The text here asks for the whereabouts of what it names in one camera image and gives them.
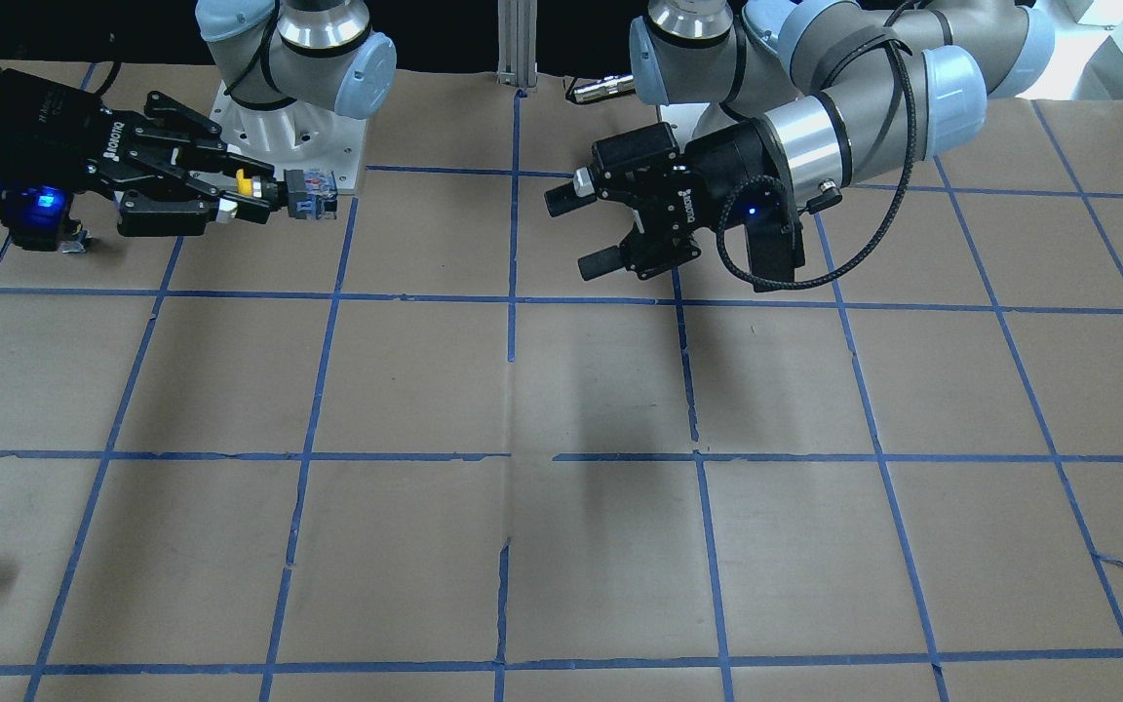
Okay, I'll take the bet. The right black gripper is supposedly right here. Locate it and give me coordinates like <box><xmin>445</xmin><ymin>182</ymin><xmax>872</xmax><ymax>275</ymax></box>
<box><xmin>0</xmin><ymin>69</ymin><xmax>285</xmax><ymax>237</ymax></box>

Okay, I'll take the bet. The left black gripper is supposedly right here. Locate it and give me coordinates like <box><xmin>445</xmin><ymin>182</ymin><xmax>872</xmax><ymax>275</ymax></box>
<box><xmin>545</xmin><ymin>117</ymin><xmax>798</xmax><ymax>281</ymax></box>

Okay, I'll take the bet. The yellow push button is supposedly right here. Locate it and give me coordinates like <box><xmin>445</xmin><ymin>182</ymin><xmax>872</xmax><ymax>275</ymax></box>
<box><xmin>235</xmin><ymin>168</ymin><xmax>339</xmax><ymax>221</ymax></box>

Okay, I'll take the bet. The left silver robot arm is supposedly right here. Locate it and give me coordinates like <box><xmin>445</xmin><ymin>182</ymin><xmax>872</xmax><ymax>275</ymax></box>
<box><xmin>545</xmin><ymin>1</ymin><xmax>1056</xmax><ymax>293</ymax></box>

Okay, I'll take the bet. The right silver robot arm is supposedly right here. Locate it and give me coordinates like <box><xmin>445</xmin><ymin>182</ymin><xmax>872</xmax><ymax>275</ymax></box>
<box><xmin>0</xmin><ymin>1</ymin><xmax>398</xmax><ymax>252</ymax></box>

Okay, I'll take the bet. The silver connector plug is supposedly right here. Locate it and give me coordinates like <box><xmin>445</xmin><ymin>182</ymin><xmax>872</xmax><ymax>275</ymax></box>
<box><xmin>564</xmin><ymin>74</ymin><xmax>636</xmax><ymax>104</ymax></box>

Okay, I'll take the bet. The brown paper table cover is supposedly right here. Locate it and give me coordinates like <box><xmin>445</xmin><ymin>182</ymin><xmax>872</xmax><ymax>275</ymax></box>
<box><xmin>0</xmin><ymin>74</ymin><xmax>1123</xmax><ymax>701</ymax></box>

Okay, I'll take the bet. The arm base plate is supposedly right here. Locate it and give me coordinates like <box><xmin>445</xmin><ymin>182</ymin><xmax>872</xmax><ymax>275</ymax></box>
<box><xmin>211</xmin><ymin>92</ymin><xmax>368</xmax><ymax>195</ymax></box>
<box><xmin>661</xmin><ymin>97</ymin><xmax>827</xmax><ymax>211</ymax></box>

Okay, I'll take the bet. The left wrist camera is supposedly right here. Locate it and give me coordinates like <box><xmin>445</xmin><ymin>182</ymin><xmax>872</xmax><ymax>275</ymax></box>
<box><xmin>732</xmin><ymin>186</ymin><xmax>805</xmax><ymax>283</ymax></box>

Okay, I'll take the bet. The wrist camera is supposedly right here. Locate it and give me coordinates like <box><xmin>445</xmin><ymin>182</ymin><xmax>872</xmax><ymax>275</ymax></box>
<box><xmin>732</xmin><ymin>186</ymin><xmax>805</xmax><ymax>283</ymax></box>
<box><xmin>0</xmin><ymin>177</ymin><xmax>88</xmax><ymax>254</ymax></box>

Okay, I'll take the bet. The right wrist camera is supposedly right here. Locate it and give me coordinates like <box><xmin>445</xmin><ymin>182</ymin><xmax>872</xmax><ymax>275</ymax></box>
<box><xmin>0</xmin><ymin>177</ymin><xmax>88</xmax><ymax>254</ymax></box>

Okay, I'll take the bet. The aluminium frame post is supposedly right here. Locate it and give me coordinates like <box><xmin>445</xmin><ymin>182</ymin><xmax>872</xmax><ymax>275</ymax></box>
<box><xmin>496</xmin><ymin>0</ymin><xmax>538</xmax><ymax>92</ymax></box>

